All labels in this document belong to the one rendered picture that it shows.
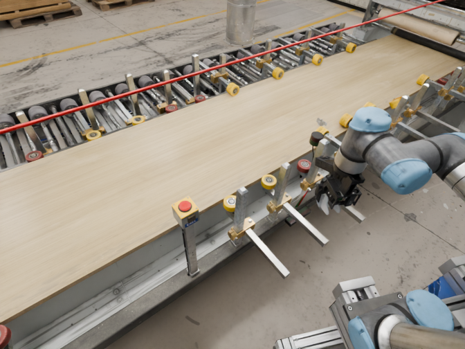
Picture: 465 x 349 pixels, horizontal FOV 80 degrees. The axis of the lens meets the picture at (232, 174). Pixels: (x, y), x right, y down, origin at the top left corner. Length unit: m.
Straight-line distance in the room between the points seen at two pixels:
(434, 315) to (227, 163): 1.09
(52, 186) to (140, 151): 0.46
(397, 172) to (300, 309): 1.67
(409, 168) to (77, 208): 1.33
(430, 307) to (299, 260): 1.47
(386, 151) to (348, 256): 1.88
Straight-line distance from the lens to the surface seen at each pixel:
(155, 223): 1.34
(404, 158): 0.62
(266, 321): 2.10
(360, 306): 1.12
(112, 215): 1.42
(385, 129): 0.66
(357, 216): 1.55
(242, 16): 5.14
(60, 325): 1.58
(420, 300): 0.94
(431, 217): 3.09
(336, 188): 0.78
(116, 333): 1.40
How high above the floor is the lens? 2.00
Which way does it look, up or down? 47 degrees down
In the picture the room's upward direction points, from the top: 4 degrees clockwise
